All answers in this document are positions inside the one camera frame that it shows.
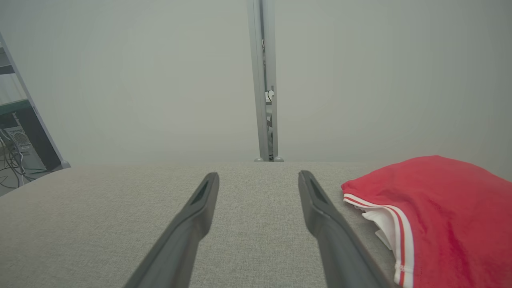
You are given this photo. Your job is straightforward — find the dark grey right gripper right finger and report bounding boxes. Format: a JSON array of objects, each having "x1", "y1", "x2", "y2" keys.
[{"x1": 298, "y1": 170, "x2": 394, "y2": 288}]

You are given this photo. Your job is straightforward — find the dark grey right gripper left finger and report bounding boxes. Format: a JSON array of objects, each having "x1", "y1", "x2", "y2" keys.
[{"x1": 124, "y1": 172, "x2": 220, "y2": 288}]

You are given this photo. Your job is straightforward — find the red white Bulls jersey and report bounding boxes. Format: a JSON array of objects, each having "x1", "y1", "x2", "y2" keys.
[{"x1": 341, "y1": 155, "x2": 512, "y2": 288}]

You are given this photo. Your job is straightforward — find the grey computer tower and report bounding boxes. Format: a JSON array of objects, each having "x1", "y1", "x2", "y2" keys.
[{"x1": 12, "y1": 126, "x2": 46, "y2": 170}]

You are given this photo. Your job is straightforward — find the grey partition end frame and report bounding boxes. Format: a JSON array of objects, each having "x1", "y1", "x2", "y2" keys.
[{"x1": 0, "y1": 32, "x2": 71, "y2": 169}]

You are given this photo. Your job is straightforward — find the black computer with cables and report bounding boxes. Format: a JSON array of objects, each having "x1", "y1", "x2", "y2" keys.
[{"x1": 0, "y1": 99, "x2": 61, "y2": 172}]

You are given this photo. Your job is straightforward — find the grey partition post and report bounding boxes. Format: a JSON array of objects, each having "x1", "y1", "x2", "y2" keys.
[{"x1": 247, "y1": 0, "x2": 284, "y2": 162}]

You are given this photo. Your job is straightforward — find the tangled black floor cables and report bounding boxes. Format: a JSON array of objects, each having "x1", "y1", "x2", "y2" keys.
[{"x1": 0, "y1": 128, "x2": 48, "y2": 190}]

